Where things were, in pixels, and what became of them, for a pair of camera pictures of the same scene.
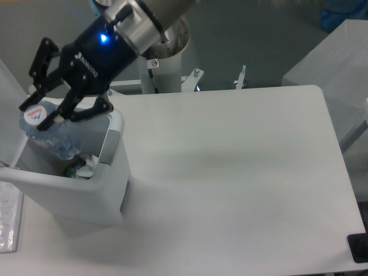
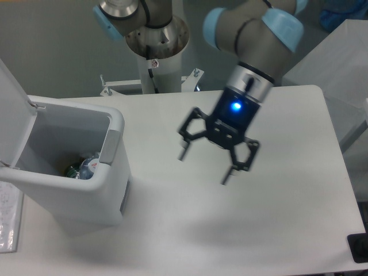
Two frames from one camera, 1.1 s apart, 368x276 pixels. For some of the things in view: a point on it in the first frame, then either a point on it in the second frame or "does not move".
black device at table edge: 358,244 does not move
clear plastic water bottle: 59,137 → 88,167
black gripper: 92,62 → 227,127
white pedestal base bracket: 188,83 does not move
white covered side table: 338,65 does not move
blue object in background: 336,12 does not move
